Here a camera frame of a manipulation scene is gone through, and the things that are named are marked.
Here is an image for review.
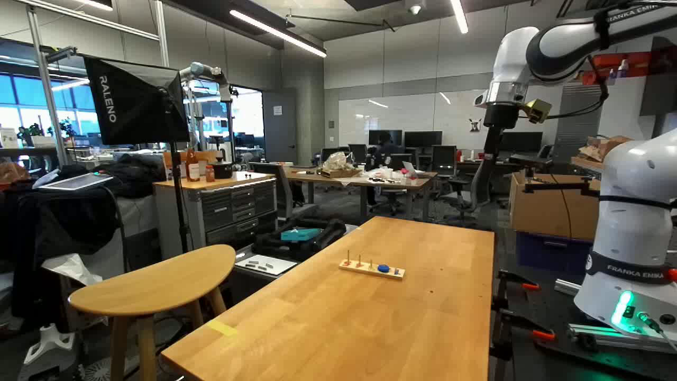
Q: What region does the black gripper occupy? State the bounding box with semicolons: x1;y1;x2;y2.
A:
483;101;523;176

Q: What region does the wooden peg rack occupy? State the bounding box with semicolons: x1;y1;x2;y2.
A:
340;247;409;281

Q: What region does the black computer monitor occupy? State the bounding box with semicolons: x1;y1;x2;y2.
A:
367;127;405;150
497;128;546;157
403;128;446;150

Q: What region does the black office chair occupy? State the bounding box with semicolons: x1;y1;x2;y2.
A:
429;143;492;220

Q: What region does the cardboard box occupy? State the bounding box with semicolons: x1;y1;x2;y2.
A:
508;169;603;245

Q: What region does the blue plastic bin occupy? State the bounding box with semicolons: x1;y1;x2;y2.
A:
514;231;592;280

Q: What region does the pink white cloth pile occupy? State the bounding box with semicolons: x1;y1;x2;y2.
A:
364;162;417;188

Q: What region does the background wooden work table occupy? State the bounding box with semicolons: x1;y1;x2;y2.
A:
284;168;440;221

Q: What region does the white crumpled pile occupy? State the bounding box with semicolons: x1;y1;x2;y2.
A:
318;150;364;179

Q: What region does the black bag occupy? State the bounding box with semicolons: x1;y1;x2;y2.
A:
252;215;350;265

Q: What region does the teal case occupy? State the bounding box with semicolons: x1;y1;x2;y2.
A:
277;225;329;245

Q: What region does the grey drawer cabinet wooden top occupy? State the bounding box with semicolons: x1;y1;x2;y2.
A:
153;169;280;257

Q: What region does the softbox light stand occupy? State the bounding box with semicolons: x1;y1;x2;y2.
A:
169;139;194;253

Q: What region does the yellow tape piece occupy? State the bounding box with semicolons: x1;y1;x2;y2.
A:
205;320;243;341

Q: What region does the round wooden stool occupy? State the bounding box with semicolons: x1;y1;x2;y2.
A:
67;241;239;381

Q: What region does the black photo softbox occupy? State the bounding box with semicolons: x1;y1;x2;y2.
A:
84;55;194;148

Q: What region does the black draped jacket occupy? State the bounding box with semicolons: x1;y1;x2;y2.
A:
0;177;124;315

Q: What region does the white plastic object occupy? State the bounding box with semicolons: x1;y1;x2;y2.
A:
15;321;81;381

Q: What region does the black clamp orange handle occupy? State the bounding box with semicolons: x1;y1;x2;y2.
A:
496;268;545;296
492;306;562;356

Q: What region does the aluminium rail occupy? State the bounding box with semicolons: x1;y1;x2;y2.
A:
565;320;677;356

